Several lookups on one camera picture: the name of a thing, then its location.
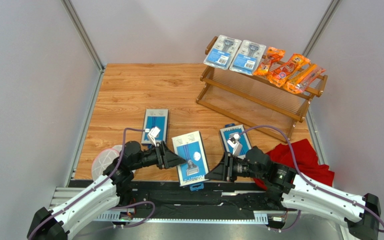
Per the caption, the wooden two-tier shelf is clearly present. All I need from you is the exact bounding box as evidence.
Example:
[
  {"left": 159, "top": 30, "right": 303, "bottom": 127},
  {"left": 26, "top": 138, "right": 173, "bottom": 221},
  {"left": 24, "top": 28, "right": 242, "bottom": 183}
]
[{"left": 195, "top": 35, "right": 329, "bottom": 144}]

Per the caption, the aluminium slotted rail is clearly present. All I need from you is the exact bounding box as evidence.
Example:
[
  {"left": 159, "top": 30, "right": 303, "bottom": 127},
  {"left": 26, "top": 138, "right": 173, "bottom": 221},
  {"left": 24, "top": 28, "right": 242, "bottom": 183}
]
[{"left": 91, "top": 209, "right": 269, "bottom": 225}]

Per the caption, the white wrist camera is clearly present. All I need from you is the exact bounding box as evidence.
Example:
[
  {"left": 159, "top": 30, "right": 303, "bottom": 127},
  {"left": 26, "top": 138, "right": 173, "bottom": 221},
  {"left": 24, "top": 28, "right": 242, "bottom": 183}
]
[
  {"left": 147, "top": 126, "right": 161, "bottom": 146},
  {"left": 227, "top": 133, "right": 243, "bottom": 157}
]

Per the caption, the red cloth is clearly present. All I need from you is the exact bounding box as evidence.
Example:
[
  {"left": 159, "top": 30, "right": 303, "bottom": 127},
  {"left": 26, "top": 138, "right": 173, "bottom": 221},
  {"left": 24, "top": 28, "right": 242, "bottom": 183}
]
[{"left": 267, "top": 139, "right": 335, "bottom": 187}]

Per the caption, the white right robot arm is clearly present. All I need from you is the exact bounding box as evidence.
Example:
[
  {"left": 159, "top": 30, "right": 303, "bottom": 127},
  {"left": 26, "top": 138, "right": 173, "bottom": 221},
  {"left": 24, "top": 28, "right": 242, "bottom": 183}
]
[{"left": 205, "top": 146, "right": 381, "bottom": 240}]

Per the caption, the blue Harry's razor box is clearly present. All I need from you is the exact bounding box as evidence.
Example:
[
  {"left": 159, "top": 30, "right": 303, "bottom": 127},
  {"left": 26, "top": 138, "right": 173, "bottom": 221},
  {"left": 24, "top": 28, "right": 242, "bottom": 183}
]
[
  {"left": 143, "top": 108, "right": 169, "bottom": 142},
  {"left": 219, "top": 123, "right": 252, "bottom": 159},
  {"left": 171, "top": 130, "right": 210, "bottom": 192}
]

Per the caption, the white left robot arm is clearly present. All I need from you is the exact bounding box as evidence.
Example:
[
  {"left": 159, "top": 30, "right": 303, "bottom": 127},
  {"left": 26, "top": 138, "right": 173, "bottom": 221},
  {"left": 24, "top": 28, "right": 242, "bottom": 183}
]
[{"left": 27, "top": 141, "right": 187, "bottom": 240}]

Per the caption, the clear blister razor pack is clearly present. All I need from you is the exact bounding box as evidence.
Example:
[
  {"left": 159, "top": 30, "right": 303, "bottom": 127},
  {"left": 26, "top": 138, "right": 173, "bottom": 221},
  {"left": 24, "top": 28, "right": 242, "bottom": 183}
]
[
  {"left": 228, "top": 40, "right": 267, "bottom": 76},
  {"left": 203, "top": 35, "right": 242, "bottom": 70}
]

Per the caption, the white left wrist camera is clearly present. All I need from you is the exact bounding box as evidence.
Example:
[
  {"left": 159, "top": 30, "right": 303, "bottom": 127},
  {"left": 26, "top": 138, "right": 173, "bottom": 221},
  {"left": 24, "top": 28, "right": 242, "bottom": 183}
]
[{"left": 147, "top": 126, "right": 161, "bottom": 146}]

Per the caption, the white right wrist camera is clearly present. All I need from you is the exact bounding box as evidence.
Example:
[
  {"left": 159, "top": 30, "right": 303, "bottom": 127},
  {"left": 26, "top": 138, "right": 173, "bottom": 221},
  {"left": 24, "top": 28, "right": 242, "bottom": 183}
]
[{"left": 227, "top": 133, "right": 243, "bottom": 157}]

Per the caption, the orange Bic razor bag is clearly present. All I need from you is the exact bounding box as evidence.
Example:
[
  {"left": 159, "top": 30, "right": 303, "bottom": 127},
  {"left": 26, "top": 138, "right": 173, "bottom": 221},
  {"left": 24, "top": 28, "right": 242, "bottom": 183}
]
[
  {"left": 266, "top": 53, "right": 311, "bottom": 88},
  {"left": 253, "top": 46, "right": 286, "bottom": 76},
  {"left": 283, "top": 63, "right": 326, "bottom": 95}
]

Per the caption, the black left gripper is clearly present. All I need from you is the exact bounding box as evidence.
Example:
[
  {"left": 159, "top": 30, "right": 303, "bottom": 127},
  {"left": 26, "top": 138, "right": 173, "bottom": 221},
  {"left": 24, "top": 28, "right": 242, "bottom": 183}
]
[{"left": 130, "top": 140, "right": 186, "bottom": 171}]

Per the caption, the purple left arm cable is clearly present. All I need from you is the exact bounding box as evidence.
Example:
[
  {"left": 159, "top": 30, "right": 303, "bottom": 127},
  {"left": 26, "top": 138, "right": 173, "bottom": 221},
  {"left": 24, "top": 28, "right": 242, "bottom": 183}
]
[{"left": 27, "top": 127, "right": 156, "bottom": 240}]

